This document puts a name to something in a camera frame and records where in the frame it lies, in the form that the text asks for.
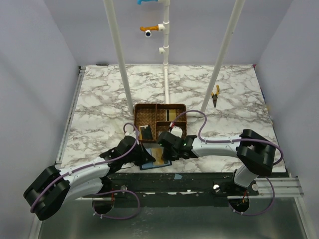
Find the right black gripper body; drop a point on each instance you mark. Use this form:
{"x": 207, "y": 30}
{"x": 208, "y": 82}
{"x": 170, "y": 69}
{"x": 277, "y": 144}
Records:
{"x": 164, "y": 140}

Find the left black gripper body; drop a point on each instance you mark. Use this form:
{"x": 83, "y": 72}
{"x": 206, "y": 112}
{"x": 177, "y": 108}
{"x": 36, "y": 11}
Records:
{"x": 138, "y": 157}

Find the gold credit card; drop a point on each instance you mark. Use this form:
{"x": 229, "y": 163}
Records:
{"x": 170, "y": 114}
{"x": 157, "y": 154}

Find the blue leather card holder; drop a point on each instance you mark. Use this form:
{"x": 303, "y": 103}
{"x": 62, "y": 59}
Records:
{"x": 149, "y": 165}

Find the black VIP credit card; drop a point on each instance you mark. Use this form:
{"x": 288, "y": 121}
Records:
{"x": 145, "y": 132}

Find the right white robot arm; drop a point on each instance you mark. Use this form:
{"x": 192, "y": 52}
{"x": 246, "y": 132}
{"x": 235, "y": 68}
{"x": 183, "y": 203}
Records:
{"x": 255, "y": 152}

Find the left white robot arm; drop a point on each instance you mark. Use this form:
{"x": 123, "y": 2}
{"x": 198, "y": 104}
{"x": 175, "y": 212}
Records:
{"x": 53, "y": 186}

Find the woven brown divided tray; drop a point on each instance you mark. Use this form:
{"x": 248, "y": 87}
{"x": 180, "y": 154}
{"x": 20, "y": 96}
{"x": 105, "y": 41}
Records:
{"x": 154, "y": 115}

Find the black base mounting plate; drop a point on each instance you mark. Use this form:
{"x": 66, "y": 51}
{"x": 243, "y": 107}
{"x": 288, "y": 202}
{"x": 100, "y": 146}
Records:
{"x": 170, "y": 190}

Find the small blue white ball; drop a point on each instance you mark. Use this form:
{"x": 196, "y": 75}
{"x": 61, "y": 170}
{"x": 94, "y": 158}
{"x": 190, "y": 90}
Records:
{"x": 148, "y": 33}

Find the centre white pipe stand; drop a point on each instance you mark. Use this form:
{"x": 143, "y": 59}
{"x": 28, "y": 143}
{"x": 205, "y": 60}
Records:
{"x": 164, "y": 27}

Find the orange hook peg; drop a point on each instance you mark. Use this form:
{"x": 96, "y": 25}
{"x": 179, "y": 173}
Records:
{"x": 149, "y": 28}

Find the blue hook peg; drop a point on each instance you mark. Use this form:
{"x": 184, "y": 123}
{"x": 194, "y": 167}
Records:
{"x": 139, "y": 2}

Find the left white slanted pipe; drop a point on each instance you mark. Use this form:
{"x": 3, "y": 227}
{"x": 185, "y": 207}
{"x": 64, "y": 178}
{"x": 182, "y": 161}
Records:
{"x": 114, "y": 30}

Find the white slanted pipe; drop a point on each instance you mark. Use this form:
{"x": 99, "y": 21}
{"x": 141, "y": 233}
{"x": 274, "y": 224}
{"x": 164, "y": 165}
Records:
{"x": 114, "y": 30}
{"x": 234, "y": 18}

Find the right white slanted pipe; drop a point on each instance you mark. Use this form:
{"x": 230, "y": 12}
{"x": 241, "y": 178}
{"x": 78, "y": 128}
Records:
{"x": 234, "y": 18}

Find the yellow handled pliers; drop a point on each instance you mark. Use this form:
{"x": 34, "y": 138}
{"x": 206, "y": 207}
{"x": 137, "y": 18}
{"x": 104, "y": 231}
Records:
{"x": 214, "y": 96}

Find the aluminium rail frame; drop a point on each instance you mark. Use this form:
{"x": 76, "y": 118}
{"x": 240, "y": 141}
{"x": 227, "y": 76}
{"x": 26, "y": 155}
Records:
{"x": 99, "y": 109}

